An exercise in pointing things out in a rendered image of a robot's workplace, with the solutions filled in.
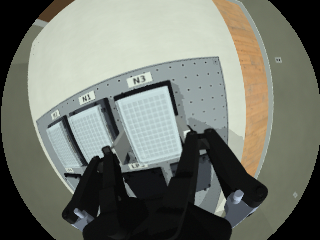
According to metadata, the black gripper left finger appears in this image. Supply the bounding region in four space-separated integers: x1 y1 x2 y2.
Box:
62 130 130 240

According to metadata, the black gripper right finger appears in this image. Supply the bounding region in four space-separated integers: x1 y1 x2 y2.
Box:
148 115 268 240

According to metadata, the grey perforated base plate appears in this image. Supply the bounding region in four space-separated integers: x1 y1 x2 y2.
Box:
36 56 229 214

